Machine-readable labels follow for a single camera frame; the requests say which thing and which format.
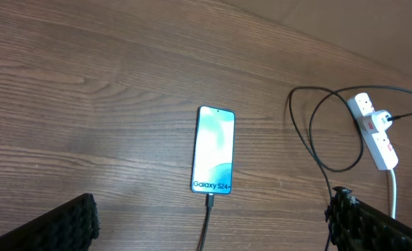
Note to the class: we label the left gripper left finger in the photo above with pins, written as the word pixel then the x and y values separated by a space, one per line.
pixel 71 226

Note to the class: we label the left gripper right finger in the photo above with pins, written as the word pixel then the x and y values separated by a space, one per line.
pixel 356 226

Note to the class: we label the Samsung Galaxy smartphone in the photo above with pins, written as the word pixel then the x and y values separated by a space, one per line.
pixel 213 161

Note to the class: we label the white charger plug adapter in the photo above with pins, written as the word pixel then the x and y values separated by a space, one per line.
pixel 375 122

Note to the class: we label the white power strip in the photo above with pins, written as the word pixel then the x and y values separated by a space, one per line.
pixel 379 144

